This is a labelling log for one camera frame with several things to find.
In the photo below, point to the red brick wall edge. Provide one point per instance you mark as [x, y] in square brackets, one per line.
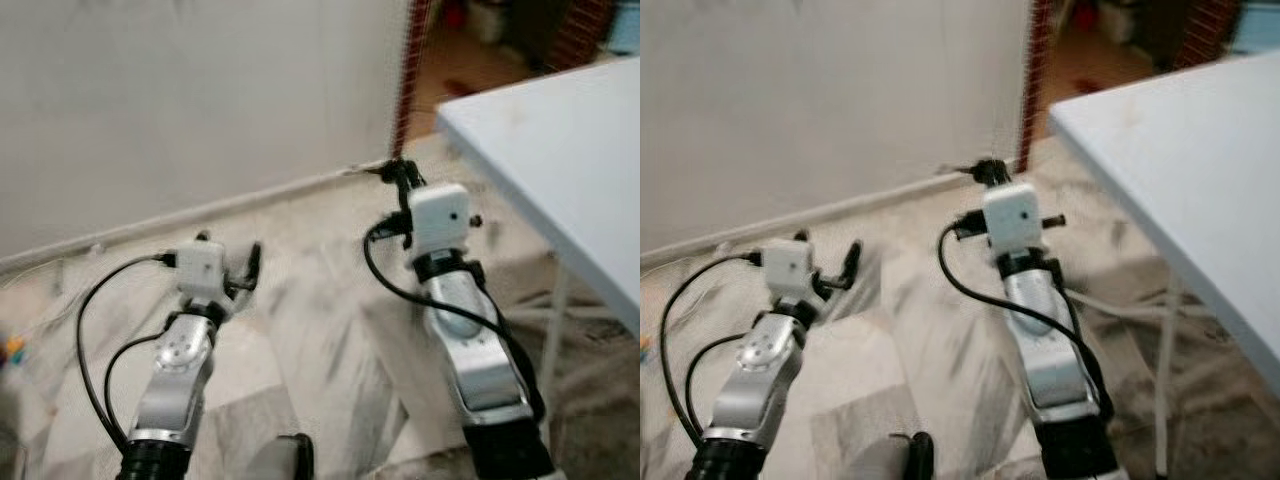
[1033, 70]
[410, 70]

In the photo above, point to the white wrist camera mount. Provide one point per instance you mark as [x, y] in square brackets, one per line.
[440, 215]
[788, 268]
[1012, 215]
[200, 270]

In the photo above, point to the light blue box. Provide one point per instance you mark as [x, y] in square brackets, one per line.
[625, 28]
[1258, 26]

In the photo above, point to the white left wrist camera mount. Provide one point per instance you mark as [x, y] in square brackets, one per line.
[788, 268]
[200, 270]

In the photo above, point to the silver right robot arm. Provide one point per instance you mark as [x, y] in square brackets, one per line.
[1055, 360]
[480, 360]

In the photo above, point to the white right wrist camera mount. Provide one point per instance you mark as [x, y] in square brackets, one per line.
[440, 215]
[1012, 215]

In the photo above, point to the robot left leg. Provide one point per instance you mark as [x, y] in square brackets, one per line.
[285, 460]
[910, 460]

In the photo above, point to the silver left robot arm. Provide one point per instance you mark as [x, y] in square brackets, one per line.
[760, 385]
[175, 390]

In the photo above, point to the white skirting strip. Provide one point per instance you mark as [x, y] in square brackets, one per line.
[800, 220]
[200, 213]

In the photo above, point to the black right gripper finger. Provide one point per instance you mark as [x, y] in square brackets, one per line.
[402, 178]
[990, 172]

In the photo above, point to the white folding table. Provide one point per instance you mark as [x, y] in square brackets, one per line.
[1180, 160]
[570, 150]

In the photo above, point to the red brick pillar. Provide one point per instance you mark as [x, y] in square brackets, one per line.
[585, 30]
[1210, 28]

